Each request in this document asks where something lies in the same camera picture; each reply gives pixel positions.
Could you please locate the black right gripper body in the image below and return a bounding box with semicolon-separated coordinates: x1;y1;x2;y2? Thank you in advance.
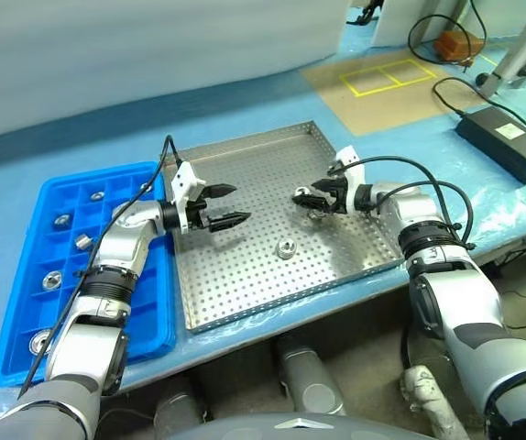
321;175;350;214

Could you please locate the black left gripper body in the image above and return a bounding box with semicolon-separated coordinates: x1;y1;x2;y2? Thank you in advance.
187;184;214;233

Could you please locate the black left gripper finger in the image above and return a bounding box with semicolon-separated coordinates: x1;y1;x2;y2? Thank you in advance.
204;182;238;200
207;211;253;233

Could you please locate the blue plastic compartment tray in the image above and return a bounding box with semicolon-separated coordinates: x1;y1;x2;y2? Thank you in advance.
0;159;177;390

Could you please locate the metal nut on tray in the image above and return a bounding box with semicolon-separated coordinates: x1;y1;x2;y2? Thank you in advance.
275;237;297;259

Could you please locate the perforated metal tray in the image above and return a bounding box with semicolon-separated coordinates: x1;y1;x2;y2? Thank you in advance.
160;120;406;332

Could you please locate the brown mat with yellow tape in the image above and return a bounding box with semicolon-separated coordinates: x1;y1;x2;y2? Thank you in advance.
300;49;488;138

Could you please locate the large white foam board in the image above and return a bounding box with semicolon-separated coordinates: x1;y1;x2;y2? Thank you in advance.
0;0;349;143

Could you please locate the dark grey cylindrical leg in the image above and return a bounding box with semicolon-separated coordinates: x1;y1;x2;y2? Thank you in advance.
155;384;209;440
274;336;346;416

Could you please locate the black power adapter brick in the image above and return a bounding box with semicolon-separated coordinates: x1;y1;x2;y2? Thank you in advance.
455;105;526;185

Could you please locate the black clamp tool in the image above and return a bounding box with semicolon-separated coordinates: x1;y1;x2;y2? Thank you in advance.
347;0;383;27

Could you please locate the small white foam panel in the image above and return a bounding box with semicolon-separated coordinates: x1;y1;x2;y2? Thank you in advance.
371;0;433;49

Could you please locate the grey robot torso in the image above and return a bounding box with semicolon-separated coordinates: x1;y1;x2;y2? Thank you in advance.
166;412;411;440

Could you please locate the grey metal stand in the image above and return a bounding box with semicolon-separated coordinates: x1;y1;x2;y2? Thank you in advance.
476;0;526;100

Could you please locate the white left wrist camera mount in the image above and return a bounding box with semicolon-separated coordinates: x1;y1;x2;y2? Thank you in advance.
170;160;208;231

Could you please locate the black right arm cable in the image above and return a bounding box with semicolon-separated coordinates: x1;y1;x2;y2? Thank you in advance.
326;155;475;251

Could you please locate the black power adapter cable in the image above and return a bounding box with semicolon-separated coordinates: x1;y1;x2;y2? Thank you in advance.
432;76;468;118

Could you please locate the black looped floor cable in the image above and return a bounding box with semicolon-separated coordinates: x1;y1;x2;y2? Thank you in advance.
407;0;491;68

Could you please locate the white wrapped post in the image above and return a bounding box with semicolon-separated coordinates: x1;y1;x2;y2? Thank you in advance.
400;365;470;440

